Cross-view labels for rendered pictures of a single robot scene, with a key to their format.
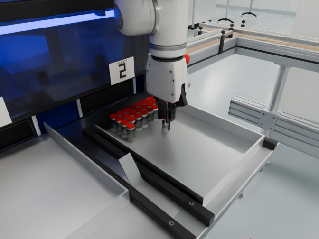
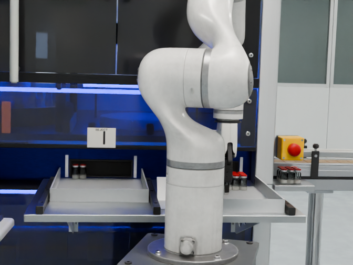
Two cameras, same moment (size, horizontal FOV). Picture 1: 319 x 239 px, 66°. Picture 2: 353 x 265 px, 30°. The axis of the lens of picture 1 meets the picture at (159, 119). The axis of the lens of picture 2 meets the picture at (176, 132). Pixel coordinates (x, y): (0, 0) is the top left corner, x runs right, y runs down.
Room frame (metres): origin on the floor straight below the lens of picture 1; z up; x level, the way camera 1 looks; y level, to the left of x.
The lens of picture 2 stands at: (-0.95, -1.12, 1.26)
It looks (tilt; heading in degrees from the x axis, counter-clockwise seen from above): 6 degrees down; 41
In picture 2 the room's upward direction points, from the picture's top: 2 degrees clockwise
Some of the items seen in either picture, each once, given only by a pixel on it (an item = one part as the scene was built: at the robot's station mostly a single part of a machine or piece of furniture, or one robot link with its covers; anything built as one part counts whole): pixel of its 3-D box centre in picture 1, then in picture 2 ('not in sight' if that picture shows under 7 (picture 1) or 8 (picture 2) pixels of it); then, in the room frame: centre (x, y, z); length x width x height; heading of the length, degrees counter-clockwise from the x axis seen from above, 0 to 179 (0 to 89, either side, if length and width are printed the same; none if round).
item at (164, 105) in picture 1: (159, 105); not in sight; (0.57, 0.00, 0.95); 0.03 x 0.03 x 0.07; 46
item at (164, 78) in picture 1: (167, 74); (227, 136); (0.55, -0.02, 1.05); 0.10 x 0.08 x 0.11; 46
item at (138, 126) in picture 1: (146, 117); (217, 182); (0.58, 0.03, 0.90); 0.18 x 0.02 x 0.05; 136
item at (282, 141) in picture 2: not in sight; (289, 147); (0.84, -0.05, 1.00); 0.08 x 0.07 x 0.07; 47
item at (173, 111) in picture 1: (173, 112); (227, 171); (0.53, -0.04, 0.95); 0.03 x 0.03 x 0.07; 46
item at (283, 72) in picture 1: (268, 123); not in sight; (1.24, -0.66, 0.46); 0.09 x 0.09 x 0.77; 47
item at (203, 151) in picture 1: (177, 135); (223, 192); (0.50, -0.05, 0.90); 0.34 x 0.26 x 0.04; 46
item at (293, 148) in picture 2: (183, 59); (293, 149); (0.81, -0.08, 0.99); 0.04 x 0.04 x 0.04; 47
